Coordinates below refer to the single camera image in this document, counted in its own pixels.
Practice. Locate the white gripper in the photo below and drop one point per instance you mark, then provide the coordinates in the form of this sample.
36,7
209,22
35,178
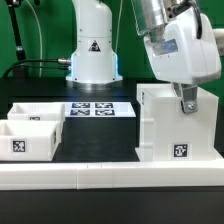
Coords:
183,58

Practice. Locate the white drawer cabinet box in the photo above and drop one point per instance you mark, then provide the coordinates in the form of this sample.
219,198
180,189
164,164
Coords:
167,133

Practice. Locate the white drawer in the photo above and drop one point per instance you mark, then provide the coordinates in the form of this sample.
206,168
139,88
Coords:
23,140
41,111

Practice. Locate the white front drawer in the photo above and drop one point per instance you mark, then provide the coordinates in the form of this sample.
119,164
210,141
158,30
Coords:
23,140

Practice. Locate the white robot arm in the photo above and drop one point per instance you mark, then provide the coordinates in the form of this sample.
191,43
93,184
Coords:
94,63

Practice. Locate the white marker tag sheet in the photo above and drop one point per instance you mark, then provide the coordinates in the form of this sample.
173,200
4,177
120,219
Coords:
99,109

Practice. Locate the black camera stand pole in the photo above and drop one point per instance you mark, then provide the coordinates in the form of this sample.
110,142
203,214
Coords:
19,71

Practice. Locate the white L-shaped fence wall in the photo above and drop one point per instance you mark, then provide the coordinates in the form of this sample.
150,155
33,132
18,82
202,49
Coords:
37,176

